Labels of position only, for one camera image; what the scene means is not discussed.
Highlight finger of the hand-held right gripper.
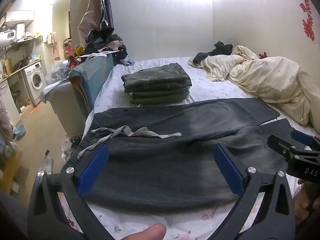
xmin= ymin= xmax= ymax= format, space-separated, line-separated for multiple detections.
xmin=267 ymin=134 xmax=309 ymax=161
xmin=291 ymin=129 xmax=320 ymax=148

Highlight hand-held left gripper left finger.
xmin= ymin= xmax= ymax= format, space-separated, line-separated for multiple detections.
xmin=27 ymin=144 xmax=110 ymax=240

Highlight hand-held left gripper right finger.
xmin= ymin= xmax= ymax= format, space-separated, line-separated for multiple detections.
xmin=214 ymin=144 xmax=297 ymax=240

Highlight dark grey pants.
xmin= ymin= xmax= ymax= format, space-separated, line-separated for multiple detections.
xmin=64 ymin=97 xmax=299 ymax=213

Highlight folded dark olive pants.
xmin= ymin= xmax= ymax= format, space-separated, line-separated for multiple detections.
xmin=121 ymin=63 xmax=192 ymax=93

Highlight person's right hand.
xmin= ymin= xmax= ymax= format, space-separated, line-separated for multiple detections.
xmin=294 ymin=179 xmax=320 ymax=226

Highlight person's left hand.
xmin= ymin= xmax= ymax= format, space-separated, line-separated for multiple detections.
xmin=122 ymin=223 xmax=167 ymax=240

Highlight cream duvet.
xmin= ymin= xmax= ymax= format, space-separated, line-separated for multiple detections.
xmin=188 ymin=45 xmax=320 ymax=127

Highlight white storage box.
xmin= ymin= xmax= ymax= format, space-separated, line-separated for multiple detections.
xmin=43 ymin=79 xmax=88 ymax=137

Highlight blue basin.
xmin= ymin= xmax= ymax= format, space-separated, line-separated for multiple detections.
xmin=13 ymin=124 xmax=26 ymax=136

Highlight yellow stool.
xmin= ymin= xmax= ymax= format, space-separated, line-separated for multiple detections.
xmin=0 ymin=149 xmax=23 ymax=194

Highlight bed with floral sheet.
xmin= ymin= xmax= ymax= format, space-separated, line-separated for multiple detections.
xmin=60 ymin=56 xmax=320 ymax=240

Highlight teal board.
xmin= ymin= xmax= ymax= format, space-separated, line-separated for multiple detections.
xmin=69 ymin=54 xmax=115 ymax=120

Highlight clear plastic bag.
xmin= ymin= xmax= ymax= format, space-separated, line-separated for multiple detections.
xmin=49 ymin=60 xmax=72 ymax=83

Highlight white washing machine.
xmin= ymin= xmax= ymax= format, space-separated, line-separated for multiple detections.
xmin=21 ymin=60 xmax=47 ymax=107

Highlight dark crumpled clothes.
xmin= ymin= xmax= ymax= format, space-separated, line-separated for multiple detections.
xmin=194 ymin=41 xmax=233 ymax=64

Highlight pile of black clothes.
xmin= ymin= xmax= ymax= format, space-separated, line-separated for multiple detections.
xmin=85 ymin=27 xmax=135 ymax=67

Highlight hanging pink towel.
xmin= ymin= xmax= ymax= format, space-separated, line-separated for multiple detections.
xmin=46 ymin=31 xmax=61 ymax=61

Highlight white water heater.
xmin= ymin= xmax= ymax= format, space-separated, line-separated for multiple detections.
xmin=0 ymin=29 xmax=17 ymax=48

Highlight red wall decoration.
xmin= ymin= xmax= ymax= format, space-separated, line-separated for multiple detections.
xmin=290 ymin=0 xmax=316 ymax=41

